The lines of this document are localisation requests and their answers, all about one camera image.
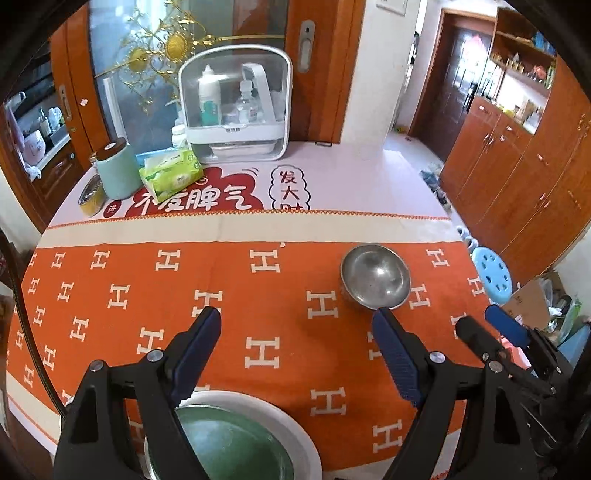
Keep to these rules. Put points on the white pill bottle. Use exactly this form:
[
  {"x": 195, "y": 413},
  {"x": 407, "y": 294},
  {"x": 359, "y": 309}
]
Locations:
[{"x": 179, "y": 138}]

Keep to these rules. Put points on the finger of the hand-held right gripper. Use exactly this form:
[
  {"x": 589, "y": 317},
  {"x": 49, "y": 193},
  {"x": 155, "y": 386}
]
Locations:
[
  {"x": 473, "y": 334},
  {"x": 505, "y": 323}
]

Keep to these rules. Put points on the dark entry door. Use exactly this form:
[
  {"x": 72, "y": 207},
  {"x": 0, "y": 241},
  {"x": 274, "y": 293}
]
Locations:
[{"x": 443, "y": 92}]

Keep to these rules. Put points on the wooden wall cabinet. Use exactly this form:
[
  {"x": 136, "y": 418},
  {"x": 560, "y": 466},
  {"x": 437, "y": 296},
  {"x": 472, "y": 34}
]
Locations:
[{"x": 508, "y": 184}]

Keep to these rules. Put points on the green plate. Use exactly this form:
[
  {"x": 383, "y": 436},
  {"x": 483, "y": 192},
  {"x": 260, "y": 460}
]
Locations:
[{"x": 240, "y": 443}]

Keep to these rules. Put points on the orange patterned table cloth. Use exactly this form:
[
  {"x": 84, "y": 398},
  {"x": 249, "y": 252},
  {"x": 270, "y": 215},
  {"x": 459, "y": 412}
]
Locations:
[{"x": 286, "y": 323}]

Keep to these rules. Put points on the yellow tin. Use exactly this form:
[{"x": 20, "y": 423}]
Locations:
[{"x": 90, "y": 203}]

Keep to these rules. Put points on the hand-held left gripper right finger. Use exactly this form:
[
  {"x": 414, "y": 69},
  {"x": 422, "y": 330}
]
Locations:
[{"x": 399, "y": 360}]

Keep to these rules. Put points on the large white plate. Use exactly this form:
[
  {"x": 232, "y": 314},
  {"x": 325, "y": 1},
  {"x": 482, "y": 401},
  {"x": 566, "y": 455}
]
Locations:
[{"x": 298, "y": 434}]

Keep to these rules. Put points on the white light switch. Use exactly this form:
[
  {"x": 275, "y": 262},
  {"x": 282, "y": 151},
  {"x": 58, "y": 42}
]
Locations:
[{"x": 390, "y": 4}]

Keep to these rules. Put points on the wooden glass sliding door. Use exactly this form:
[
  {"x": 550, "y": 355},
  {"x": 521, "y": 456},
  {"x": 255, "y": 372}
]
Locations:
[{"x": 332, "y": 69}]

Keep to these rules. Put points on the small steel bowl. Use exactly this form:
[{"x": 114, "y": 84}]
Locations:
[{"x": 376, "y": 277}]

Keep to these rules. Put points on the white storage box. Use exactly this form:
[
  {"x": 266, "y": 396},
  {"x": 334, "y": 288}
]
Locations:
[{"x": 240, "y": 134}]

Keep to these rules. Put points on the mint green canister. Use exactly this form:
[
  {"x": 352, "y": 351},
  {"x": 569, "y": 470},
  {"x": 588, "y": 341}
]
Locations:
[{"x": 120, "y": 175}]

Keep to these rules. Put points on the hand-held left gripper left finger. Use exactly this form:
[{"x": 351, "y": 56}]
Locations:
[{"x": 198, "y": 355}]

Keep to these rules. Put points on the gold door ornament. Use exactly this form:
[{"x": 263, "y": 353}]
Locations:
[{"x": 175, "y": 45}]

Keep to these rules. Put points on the white bottle teal label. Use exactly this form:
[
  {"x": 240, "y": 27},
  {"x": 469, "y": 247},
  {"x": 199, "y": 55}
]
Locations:
[{"x": 210, "y": 104}]

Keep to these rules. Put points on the cardboard box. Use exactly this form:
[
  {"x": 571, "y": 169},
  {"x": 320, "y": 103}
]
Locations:
[{"x": 526, "y": 300}]

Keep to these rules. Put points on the blue plastic stool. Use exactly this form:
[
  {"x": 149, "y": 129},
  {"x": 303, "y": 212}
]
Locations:
[{"x": 491, "y": 274}]

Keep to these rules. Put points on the clear plastic bottle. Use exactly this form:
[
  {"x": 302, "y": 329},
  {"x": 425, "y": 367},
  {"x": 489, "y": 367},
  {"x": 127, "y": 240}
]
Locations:
[{"x": 247, "y": 108}]

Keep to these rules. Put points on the green tissue pack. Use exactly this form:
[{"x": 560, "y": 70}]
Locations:
[{"x": 173, "y": 177}]

